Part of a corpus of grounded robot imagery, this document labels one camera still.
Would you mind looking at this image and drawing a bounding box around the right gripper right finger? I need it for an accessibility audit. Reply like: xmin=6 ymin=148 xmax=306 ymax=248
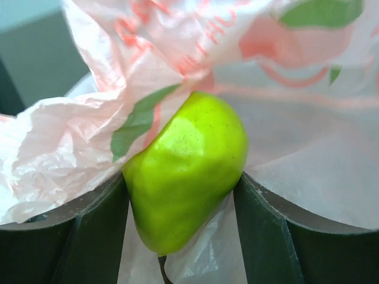
xmin=233 ymin=174 xmax=378 ymax=283

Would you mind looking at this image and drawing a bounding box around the small yellow fruit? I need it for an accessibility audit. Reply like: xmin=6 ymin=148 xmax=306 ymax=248
xmin=122 ymin=92 xmax=249 ymax=256

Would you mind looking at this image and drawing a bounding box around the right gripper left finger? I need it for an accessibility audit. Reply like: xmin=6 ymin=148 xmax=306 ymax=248
xmin=1 ymin=173 xmax=129 ymax=284

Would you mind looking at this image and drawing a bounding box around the pink plastic bag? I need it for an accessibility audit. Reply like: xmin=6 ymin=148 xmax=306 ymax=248
xmin=1 ymin=1 xmax=378 ymax=283

